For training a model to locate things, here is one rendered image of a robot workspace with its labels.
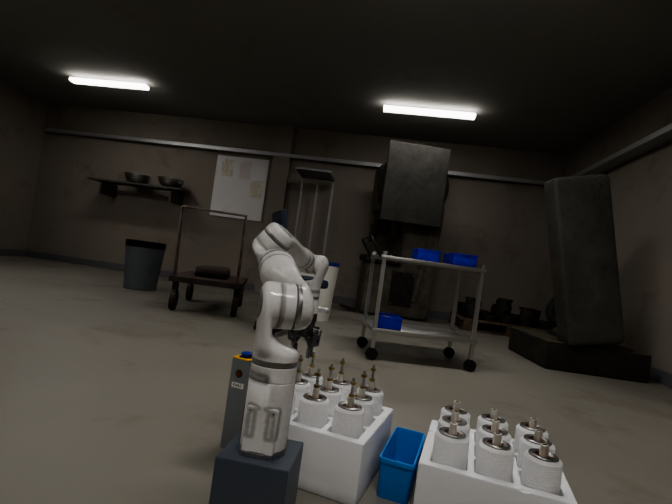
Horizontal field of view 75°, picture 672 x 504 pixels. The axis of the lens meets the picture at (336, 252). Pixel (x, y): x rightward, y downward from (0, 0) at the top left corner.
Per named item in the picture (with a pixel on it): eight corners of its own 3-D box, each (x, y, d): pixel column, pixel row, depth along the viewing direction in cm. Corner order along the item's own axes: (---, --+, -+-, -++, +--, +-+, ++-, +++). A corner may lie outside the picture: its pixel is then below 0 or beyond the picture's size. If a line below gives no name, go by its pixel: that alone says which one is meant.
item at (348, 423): (327, 456, 140) (335, 399, 141) (357, 460, 140) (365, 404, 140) (325, 470, 131) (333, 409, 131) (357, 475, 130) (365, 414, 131)
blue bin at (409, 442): (409, 507, 129) (414, 466, 130) (373, 496, 133) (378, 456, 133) (421, 466, 158) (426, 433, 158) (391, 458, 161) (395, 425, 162)
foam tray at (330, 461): (355, 508, 125) (363, 444, 126) (238, 468, 139) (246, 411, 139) (387, 457, 162) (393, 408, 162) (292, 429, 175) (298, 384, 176)
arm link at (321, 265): (326, 299, 157) (304, 295, 160) (332, 257, 157) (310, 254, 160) (319, 300, 150) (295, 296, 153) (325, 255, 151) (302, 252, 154)
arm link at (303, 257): (305, 239, 149) (288, 256, 149) (269, 214, 124) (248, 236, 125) (322, 257, 145) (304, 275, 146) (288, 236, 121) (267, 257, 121)
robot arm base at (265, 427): (279, 463, 82) (291, 371, 82) (232, 453, 83) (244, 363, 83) (290, 444, 91) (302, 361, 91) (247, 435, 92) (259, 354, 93)
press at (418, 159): (426, 317, 711) (447, 156, 717) (432, 326, 592) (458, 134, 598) (343, 305, 729) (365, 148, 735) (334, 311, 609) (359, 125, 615)
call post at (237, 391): (236, 453, 149) (249, 361, 149) (219, 447, 151) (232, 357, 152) (247, 446, 155) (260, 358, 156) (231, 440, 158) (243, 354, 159)
